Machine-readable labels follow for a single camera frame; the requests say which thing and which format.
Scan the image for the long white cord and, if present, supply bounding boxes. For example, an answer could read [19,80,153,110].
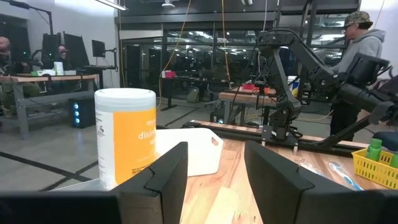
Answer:
[262,0,269,32]

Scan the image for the ceiling light strip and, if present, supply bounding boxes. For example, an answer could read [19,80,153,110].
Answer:
[95,0,129,11]

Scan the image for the wipes canister with yellow label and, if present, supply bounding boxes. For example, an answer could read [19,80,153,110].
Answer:
[94,88,157,190]

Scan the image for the person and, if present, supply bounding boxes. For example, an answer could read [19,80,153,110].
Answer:
[0,36,41,118]
[328,11,387,141]
[55,45,73,71]

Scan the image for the blue toothbrush in clear wrapper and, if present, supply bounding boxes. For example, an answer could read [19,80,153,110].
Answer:
[326,160,365,192]

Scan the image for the small monitor on arm mount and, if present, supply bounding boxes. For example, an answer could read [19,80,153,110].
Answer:
[91,39,107,58]

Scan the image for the wooden workbench with grey legs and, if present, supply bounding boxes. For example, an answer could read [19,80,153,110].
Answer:
[0,73,98,141]

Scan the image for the black boom pole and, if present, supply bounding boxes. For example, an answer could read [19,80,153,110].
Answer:
[0,0,54,35]

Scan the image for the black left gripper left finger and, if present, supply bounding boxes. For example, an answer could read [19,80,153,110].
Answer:
[0,141,189,224]

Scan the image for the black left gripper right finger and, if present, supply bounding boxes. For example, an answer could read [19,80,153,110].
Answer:
[244,140,398,224]

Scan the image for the wooden table with red tray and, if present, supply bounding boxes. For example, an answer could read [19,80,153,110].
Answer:
[218,82,278,126]

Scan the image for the translucent plastic container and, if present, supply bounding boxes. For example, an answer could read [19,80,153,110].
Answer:
[49,178,104,192]

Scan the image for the black computer monitor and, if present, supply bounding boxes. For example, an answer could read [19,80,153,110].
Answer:
[41,32,62,70]
[63,31,90,70]

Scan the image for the white plastic bin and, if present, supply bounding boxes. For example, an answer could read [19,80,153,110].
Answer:
[155,128,224,177]

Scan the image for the long orange cord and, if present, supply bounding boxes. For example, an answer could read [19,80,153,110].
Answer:
[221,0,231,83]

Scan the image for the white box on workbench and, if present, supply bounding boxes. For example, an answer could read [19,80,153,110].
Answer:
[53,61,65,76]

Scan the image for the computer tower with blue lights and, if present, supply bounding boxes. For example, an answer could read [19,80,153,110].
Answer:
[69,97,96,129]

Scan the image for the grey bag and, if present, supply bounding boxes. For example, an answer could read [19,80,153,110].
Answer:
[186,86,200,104]

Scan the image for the green and white box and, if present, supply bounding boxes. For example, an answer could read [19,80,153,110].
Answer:
[30,70,56,77]

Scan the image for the yellow plastic basket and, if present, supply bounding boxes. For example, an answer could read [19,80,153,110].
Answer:
[351,148,398,190]

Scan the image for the long yellow cord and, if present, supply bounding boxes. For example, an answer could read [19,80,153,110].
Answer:
[157,0,192,110]

